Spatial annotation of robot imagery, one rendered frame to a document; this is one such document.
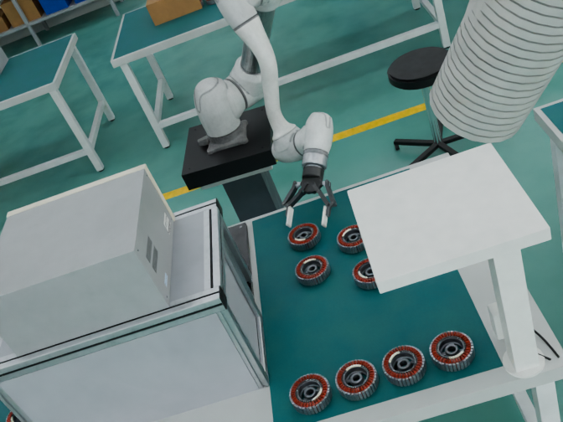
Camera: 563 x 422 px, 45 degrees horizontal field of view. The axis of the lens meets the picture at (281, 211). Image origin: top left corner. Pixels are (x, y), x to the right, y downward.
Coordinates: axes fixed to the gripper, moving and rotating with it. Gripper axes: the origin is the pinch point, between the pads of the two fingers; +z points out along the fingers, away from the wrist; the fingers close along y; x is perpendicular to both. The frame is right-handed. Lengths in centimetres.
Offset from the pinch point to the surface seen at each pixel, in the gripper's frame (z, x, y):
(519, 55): 12, 112, -88
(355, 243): 8.1, 3.9, -20.7
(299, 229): 2.3, -0.1, 2.3
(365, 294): 25.8, 9.9, -28.4
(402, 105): -131, -167, 31
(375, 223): 19, 59, -48
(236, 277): 27.7, 34.4, 2.4
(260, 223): -2.2, -6.3, 21.9
